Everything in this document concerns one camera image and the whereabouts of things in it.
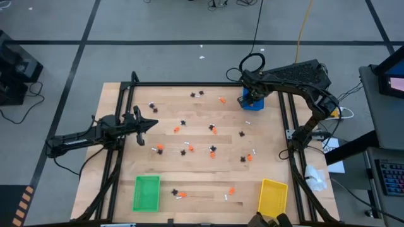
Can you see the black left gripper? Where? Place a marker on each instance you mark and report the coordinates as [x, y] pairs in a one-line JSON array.
[[134, 124]]

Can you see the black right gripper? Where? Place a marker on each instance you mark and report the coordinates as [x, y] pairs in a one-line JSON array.
[[256, 89]]

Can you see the blue plastic basket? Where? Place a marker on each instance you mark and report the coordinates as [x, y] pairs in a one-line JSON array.
[[257, 105]]

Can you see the green plastic basket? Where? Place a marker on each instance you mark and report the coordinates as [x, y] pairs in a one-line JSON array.
[[146, 201]]

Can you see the yellow plastic basket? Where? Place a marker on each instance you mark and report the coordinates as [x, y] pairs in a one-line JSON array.
[[273, 201]]

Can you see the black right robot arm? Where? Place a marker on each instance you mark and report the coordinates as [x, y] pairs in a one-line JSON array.
[[312, 121]]

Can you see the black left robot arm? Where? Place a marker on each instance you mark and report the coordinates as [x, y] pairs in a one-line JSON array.
[[79, 140]]

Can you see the black computer tower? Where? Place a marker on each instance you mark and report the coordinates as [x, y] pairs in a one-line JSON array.
[[296, 71]]

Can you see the white crumpled plastic bag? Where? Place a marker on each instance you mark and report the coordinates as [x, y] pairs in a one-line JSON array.
[[315, 178]]

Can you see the white paper sheet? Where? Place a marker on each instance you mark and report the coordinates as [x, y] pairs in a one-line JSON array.
[[337, 167]]

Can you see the black metal bar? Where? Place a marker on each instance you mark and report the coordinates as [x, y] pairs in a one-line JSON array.
[[350, 148]]

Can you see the grey desk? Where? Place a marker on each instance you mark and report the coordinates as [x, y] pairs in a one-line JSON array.
[[375, 119]]

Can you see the black equipment case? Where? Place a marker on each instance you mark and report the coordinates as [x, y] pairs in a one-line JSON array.
[[15, 67]]

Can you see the black orange striped ramp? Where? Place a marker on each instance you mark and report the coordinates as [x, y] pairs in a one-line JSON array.
[[22, 205]]

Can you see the black computer monitor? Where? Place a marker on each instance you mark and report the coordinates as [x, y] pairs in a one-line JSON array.
[[393, 74]]

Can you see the black backlit keyboard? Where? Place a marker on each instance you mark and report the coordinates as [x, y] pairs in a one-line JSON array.
[[391, 176]]

